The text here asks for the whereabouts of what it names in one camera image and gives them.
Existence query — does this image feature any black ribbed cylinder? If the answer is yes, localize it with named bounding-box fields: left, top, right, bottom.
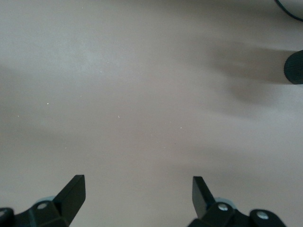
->
left=284, top=49, right=303, bottom=85

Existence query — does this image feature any black looping cable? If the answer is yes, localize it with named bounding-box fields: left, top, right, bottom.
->
left=274, top=0, right=303, bottom=22

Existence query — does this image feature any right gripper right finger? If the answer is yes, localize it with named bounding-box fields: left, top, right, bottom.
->
left=188, top=176, right=288, bottom=227

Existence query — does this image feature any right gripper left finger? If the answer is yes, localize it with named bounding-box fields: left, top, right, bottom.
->
left=0, top=175, right=85, bottom=227

